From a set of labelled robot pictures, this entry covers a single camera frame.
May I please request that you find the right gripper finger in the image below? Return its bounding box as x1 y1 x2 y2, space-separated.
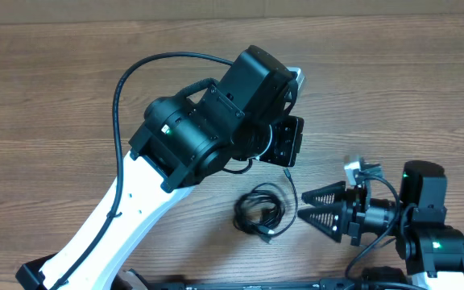
301 181 346 206
297 201 347 242

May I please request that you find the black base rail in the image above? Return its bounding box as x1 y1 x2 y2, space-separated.
139 278 357 290

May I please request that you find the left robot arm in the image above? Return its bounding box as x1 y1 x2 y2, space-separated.
16 46 305 289

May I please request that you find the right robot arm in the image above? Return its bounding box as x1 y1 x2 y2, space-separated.
297 158 464 289

